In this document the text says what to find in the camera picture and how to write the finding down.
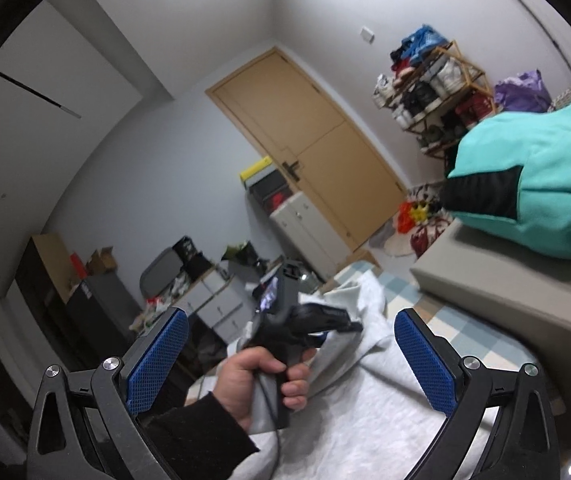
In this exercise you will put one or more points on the dark green bag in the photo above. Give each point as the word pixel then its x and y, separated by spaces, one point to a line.
pixel 240 255

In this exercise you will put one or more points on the black bag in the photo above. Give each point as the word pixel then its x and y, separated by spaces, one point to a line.
pixel 193 257

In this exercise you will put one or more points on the pile of snack packets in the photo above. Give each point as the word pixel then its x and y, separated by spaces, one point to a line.
pixel 163 305

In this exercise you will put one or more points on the teal and black hoodie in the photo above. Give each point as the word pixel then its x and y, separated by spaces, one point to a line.
pixel 565 185

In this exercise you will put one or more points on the person's left hand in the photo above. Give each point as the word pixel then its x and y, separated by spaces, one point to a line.
pixel 238 385

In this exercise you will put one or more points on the yellow box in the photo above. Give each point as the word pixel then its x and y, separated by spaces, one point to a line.
pixel 255 169

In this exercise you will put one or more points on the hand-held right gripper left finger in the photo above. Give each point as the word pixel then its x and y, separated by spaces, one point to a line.
pixel 158 360

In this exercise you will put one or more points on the wooden door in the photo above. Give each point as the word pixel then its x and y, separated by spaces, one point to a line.
pixel 315 125

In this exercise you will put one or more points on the group of assorted shoes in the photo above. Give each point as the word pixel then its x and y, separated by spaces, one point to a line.
pixel 445 72

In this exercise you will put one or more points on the black storage crate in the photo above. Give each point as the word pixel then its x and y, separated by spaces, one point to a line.
pixel 275 190

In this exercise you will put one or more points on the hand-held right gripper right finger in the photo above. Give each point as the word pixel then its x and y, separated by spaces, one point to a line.
pixel 423 360

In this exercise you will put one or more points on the wicker basket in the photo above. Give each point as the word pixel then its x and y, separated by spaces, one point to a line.
pixel 568 96

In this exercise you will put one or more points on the white desk with drawers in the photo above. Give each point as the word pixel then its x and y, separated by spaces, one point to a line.
pixel 218 305

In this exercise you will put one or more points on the small open cardboard box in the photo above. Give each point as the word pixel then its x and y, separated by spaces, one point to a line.
pixel 101 261

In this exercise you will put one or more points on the white wall switch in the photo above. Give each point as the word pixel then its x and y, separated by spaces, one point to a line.
pixel 368 34

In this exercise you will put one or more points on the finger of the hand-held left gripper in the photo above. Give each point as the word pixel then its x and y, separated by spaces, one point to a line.
pixel 330 319
pixel 310 340

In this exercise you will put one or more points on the bamboo shoe rack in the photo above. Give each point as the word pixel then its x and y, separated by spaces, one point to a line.
pixel 470 67

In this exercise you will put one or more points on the grey upholstered bench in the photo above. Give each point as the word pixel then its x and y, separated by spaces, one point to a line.
pixel 515 285

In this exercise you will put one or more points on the blue brown checked bed sheet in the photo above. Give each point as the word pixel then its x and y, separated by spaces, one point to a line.
pixel 465 330

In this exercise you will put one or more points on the pale round rug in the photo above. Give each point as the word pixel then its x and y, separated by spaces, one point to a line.
pixel 395 245

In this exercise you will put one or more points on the black cabinet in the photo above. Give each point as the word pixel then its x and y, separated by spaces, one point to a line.
pixel 95 310

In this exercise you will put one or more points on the purple bag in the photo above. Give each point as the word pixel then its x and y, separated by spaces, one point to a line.
pixel 523 92

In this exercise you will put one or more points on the light grey sweatshirt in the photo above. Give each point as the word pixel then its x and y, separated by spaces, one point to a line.
pixel 365 410

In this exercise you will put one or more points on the tall cardboard box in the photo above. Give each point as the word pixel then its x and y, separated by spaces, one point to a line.
pixel 55 260

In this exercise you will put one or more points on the white cabinet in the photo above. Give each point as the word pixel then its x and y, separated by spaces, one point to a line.
pixel 310 230

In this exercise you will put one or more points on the blue plastic bag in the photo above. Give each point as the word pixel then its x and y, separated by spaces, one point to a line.
pixel 425 40

